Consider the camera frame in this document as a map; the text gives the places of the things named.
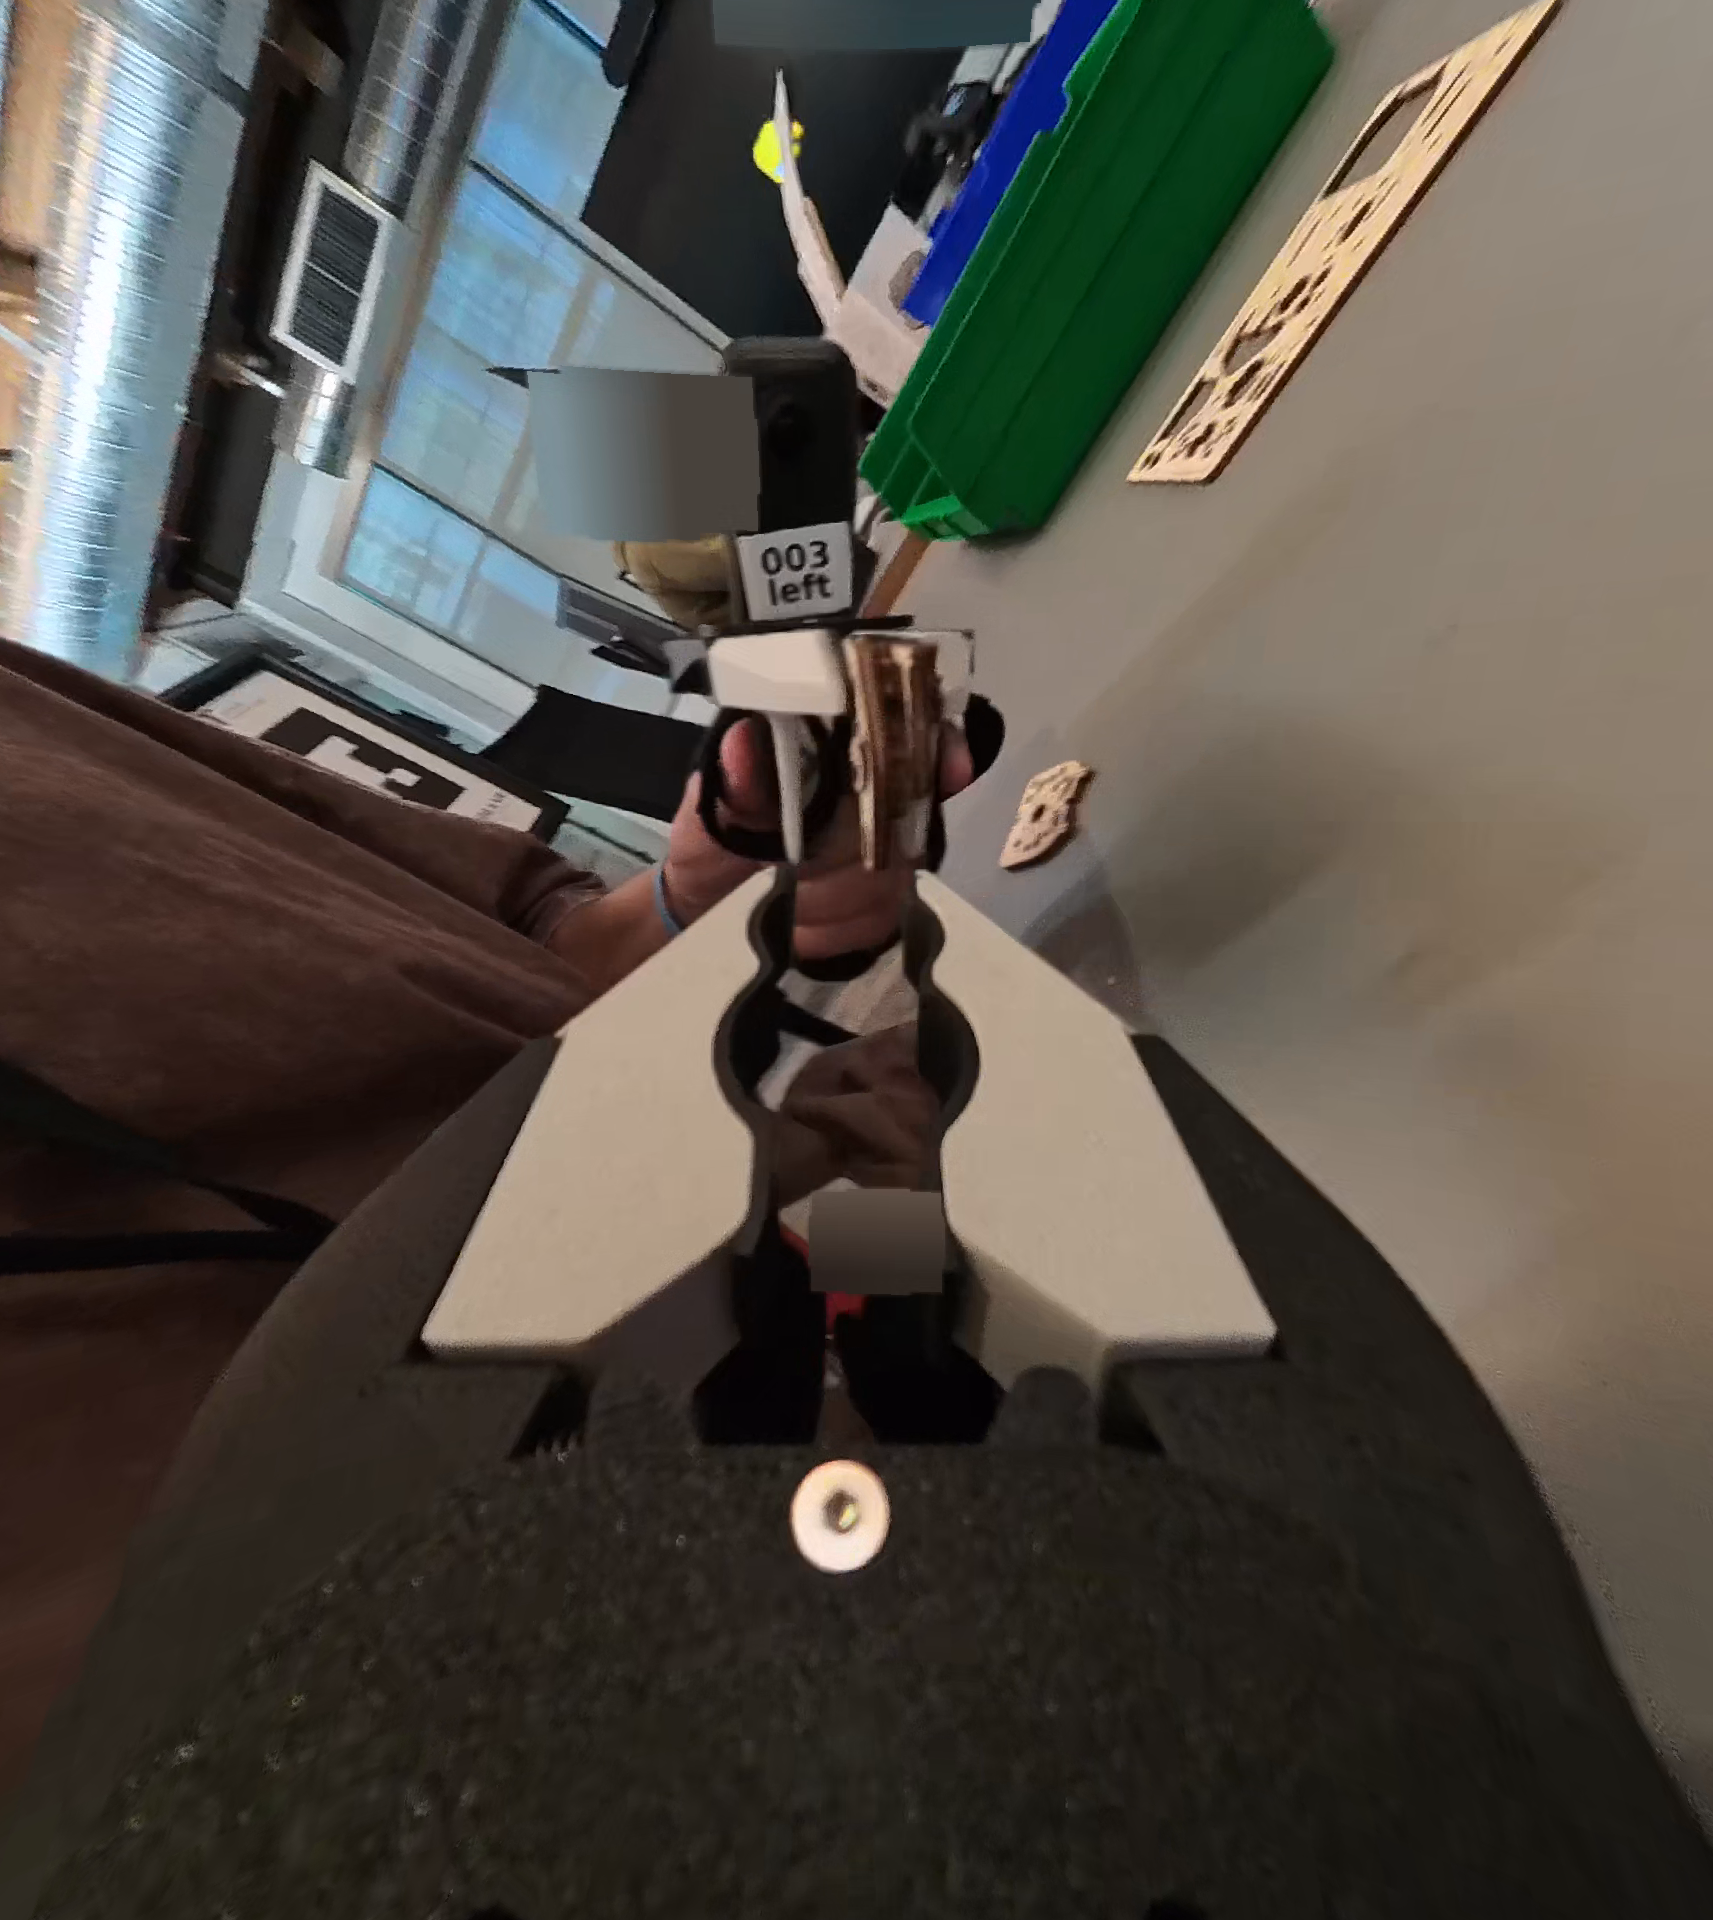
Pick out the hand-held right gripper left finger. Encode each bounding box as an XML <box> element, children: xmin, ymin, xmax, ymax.
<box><xmin>418</xmin><ymin>867</ymin><xmax>801</xmax><ymax>1371</ymax></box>

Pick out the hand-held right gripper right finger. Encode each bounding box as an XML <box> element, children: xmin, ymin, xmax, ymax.
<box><xmin>914</xmin><ymin>870</ymin><xmax>1282</xmax><ymax>1384</ymax></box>

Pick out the wooden laser-cut model part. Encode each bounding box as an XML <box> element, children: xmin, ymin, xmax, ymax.
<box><xmin>848</xmin><ymin>639</ymin><xmax>949</xmax><ymax>876</ymax></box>

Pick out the wooden base plate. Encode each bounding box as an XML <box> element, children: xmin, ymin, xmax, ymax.
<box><xmin>997</xmin><ymin>759</ymin><xmax>1096</xmax><ymax>873</ymax></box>

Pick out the person's left hand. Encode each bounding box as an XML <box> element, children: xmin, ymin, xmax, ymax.
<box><xmin>659</xmin><ymin>713</ymin><xmax>981</xmax><ymax>977</ymax></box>

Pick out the white paper carton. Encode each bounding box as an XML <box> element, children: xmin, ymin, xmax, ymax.
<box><xmin>773</xmin><ymin>68</ymin><xmax>949</xmax><ymax>414</ymax></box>

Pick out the blue plastic bin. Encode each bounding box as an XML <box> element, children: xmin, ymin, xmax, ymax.
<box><xmin>904</xmin><ymin>0</ymin><xmax>1129</xmax><ymax>324</ymax></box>

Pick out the green plastic bin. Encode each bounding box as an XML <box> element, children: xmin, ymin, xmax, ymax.
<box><xmin>857</xmin><ymin>0</ymin><xmax>1338</xmax><ymax>542</ymax></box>

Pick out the black and white marker board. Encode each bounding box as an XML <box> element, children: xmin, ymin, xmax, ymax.
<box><xmin>157</xmin><ymin>643</ymin><xmax>571</xmax><ymax>844</ymax></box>

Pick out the white air vent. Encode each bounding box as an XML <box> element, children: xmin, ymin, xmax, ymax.
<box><xmin>267</xmin><ymin>162</ymin><xmax>396</xmax><ymax>367</ymax></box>

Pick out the laser-cut wooden sheet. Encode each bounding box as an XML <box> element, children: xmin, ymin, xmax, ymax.
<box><xmin>1127</xmin><ymin>0</ymin><xmax>1566</xmax><ymax>484</ymax></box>

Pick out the corrugated silver duct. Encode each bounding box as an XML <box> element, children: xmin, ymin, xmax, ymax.
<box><xmin>288</xmin><ymin>0</ymin><xmax>527</xmax><ymax>478</ymax></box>

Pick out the silver air duct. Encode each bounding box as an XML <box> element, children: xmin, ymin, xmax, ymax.
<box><xmin>0</xmin><ymin>0</ymin><xmax>250</xmax><ymax>723</ymax></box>

